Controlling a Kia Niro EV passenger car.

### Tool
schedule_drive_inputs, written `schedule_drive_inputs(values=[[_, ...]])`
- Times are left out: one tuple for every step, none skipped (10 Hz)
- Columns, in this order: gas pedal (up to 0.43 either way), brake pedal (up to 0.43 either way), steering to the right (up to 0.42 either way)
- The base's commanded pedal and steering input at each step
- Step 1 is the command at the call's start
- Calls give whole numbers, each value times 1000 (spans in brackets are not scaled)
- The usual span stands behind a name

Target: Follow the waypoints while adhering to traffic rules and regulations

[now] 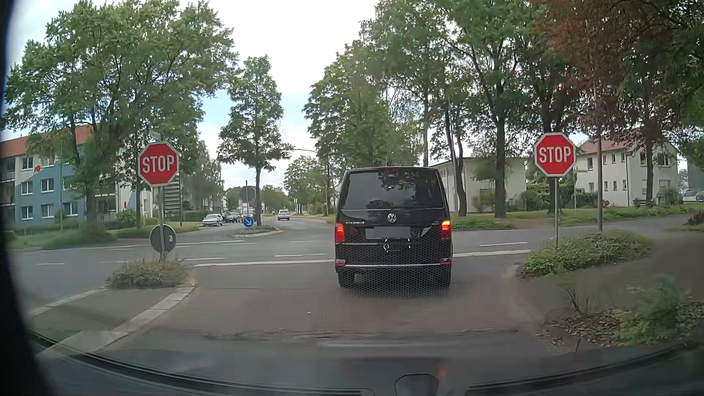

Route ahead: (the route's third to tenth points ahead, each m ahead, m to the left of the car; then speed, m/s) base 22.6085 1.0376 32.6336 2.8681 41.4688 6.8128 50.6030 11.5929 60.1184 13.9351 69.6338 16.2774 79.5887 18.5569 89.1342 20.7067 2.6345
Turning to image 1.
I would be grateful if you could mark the black van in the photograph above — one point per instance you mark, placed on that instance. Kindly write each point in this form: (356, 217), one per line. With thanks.
(392, 225)

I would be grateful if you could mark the kerbed traffic island with bushes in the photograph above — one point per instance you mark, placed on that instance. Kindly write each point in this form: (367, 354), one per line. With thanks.
(258, 231)

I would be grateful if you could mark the road markings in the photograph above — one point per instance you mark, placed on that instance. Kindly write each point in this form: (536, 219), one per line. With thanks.
(264, 262)

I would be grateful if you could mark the dark parked car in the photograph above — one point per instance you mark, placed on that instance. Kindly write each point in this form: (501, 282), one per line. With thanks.
(233, 217)

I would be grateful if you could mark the tall green tree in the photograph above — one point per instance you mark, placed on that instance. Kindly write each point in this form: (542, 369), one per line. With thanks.
(254, 126)

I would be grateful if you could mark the grey asphalt road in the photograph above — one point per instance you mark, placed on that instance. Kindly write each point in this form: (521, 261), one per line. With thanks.
(286, 300)

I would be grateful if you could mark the pale building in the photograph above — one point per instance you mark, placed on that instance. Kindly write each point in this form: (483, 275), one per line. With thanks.
(478, 184)

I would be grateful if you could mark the white parked car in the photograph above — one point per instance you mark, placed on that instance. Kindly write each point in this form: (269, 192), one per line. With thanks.
(212, 220)

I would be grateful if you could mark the row of trees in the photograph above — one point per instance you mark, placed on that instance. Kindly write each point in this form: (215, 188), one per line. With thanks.
(495, 82)

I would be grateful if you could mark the car's own bonnet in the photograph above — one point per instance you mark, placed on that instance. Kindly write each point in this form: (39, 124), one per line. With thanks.
(275, 374)

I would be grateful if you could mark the low green bush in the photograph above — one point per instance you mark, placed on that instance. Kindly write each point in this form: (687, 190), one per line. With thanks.
(147, 273)

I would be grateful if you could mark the grass verge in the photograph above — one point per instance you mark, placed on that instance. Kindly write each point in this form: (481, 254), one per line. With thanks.
(82, 237)
(577, 215)

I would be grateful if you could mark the planted bed with bushes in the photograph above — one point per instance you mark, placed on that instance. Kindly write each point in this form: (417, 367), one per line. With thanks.
(638, 319)
(583, 253)

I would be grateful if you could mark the large green tree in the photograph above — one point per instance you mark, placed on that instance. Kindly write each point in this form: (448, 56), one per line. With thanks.
(115, 93)

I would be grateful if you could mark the grey pavement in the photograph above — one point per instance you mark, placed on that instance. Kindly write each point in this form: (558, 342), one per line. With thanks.
(605, 286)

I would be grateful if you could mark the white house with red roof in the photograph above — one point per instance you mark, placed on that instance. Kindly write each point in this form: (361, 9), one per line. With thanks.
(624, 173)

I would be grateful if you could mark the blue and white apartment building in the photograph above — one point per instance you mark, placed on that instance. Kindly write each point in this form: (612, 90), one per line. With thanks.
(38, 187)

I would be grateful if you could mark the blue round sign on post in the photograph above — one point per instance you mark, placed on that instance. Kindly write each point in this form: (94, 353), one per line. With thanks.
(248, 221)

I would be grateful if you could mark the red stop sign on post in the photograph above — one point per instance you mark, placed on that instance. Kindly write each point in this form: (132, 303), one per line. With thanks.
(158, 164)
(554, 154)

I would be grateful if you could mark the lamp post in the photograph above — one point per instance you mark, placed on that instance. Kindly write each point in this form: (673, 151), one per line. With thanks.
(599, 165)

